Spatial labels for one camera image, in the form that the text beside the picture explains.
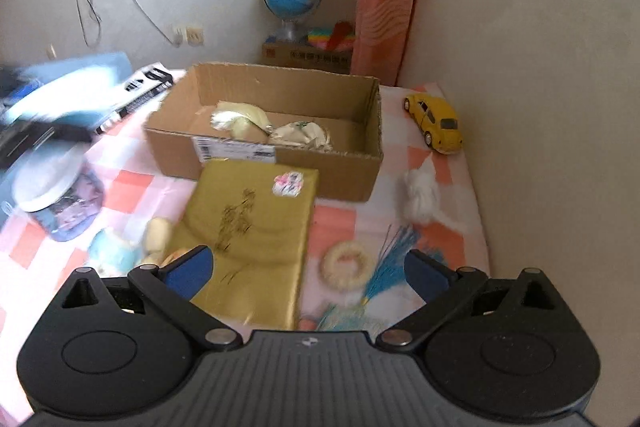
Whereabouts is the yellow toy car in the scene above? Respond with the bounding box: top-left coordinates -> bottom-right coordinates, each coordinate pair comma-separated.
402,93 -> 463,155

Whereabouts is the white soft pouch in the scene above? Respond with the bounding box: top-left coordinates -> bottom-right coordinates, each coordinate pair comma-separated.
270,119 -> 335,152

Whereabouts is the black and white long carton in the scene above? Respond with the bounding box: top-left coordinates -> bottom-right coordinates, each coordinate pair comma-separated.
95,63 -> 176,135

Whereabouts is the brown cardboard box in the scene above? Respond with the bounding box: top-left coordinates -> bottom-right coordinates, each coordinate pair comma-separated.
144,63 -> 385,204

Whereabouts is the pink checked bed sheet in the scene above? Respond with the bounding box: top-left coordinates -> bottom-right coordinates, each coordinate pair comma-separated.
0,69 -> 491,425

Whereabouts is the cream soft toy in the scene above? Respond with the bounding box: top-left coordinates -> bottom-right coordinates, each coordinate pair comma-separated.
142,217 -> 173,255

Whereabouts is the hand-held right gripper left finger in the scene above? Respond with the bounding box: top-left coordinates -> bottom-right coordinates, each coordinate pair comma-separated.
60,245 -> 240,353

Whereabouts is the white fluffy pompom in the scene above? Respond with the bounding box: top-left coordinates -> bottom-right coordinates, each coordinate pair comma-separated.
400,154 -> 443,225

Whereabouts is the brown printed carton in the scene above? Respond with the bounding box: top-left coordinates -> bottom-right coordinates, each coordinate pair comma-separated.
261,38 -> 353,75

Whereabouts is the cream fluffy ring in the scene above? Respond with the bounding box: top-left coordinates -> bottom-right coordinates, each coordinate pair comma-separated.
320,241 -> 376,292

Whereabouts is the white wall socket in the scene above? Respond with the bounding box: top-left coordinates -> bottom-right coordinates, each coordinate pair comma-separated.
171,24 -> 205,48

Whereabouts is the blue tasselled sachet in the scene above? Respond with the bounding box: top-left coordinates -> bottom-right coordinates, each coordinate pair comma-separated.
315,223 -> 426,333

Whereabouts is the clear jar with white lid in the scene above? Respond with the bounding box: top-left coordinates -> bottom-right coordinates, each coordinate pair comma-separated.
2,147 -> 106,243

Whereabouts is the gold gift box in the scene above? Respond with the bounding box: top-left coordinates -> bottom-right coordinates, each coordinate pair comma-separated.
162,158 -> 321,332

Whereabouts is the light blue plush toy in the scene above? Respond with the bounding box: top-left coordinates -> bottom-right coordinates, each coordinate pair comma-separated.
87,227 -> 146,275

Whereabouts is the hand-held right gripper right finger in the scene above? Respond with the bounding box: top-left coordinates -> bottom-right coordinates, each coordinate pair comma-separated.
376,250 -> 557,353

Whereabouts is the cream soft pouch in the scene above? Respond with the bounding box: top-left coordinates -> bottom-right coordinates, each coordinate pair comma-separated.
209,101 -> 273,140

